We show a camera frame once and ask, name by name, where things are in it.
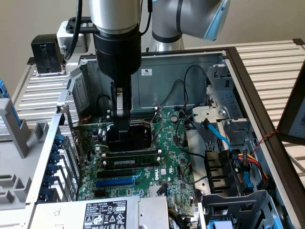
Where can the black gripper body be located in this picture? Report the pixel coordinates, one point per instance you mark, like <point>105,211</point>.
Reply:
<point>116,55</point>

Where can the green GPU with black shroud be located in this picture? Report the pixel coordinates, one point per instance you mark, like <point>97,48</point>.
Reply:
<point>138,136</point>

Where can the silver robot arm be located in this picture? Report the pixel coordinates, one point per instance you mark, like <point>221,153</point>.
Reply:
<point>114,14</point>

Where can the black RAM slot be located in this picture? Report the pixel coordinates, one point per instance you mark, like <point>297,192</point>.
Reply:
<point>143,119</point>
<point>143,116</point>
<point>143,113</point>
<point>131,154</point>

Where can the metal socket cover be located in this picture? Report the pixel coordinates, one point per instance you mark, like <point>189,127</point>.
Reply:
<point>160,111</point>

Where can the white label sticker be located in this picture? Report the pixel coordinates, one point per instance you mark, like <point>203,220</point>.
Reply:
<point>146,72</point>

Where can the open grey PC case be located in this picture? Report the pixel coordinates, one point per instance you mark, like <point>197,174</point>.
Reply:
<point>166,86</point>

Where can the silver coin battery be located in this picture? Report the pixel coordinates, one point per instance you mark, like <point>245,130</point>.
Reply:
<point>174,118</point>

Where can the black RAM stick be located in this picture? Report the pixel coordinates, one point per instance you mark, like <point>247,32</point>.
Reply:
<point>143,162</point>

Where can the green motherboard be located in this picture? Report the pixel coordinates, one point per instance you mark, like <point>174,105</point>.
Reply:
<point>171,152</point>

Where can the long black expansion slot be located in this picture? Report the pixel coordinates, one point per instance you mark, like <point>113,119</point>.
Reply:
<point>114,174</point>

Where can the black CPU cooler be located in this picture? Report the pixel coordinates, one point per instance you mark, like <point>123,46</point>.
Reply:
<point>45,59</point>

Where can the blue card latch knob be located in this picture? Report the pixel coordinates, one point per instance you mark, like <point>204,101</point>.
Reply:
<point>48,181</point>
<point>54,158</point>
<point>51,169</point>
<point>60,139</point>
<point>54,148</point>
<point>45,193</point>

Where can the blue expansion slot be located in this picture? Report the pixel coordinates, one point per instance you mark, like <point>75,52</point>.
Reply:
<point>114,183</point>

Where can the black table end cap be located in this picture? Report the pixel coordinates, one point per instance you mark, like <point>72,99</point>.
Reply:
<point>31,61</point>
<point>299,41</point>

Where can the silver chipset heatsink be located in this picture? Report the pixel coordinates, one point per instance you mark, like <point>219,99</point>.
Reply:
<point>153,190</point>

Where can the short black expansion slot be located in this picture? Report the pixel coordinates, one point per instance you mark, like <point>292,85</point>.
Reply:
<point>100,193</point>

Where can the grey metal disk bay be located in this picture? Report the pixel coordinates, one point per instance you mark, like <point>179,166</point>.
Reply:
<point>228,95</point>

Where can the black plastic fan shroud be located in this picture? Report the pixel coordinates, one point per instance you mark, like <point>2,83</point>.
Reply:
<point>216,167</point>

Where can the grey parts rack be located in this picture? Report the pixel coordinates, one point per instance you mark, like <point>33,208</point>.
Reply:
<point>21,143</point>

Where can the blue plastic rack part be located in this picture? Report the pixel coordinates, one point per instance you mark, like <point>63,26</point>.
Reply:
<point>3,89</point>

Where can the grey power supply with label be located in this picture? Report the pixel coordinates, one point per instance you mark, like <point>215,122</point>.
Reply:
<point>71,214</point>

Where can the green RAM stick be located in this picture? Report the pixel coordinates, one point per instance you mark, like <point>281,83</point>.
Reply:
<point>4,177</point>

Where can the blue plastic latch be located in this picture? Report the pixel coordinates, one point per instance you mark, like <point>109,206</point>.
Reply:
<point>248,184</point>

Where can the grey perforated disk cage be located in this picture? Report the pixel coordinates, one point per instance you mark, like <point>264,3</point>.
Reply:
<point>238,202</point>

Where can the blue plastic disk tray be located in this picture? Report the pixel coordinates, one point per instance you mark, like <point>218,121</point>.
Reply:
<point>219,225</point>

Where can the dark framed screen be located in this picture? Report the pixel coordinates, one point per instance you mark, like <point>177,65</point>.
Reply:
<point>287,119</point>

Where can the white rod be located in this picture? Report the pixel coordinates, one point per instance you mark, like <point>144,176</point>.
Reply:
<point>295,162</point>

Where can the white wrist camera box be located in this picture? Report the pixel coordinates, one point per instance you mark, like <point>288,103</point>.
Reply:
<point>83,43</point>

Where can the silver disk bay bracket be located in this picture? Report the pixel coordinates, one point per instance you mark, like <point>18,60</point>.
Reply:
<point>209,114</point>

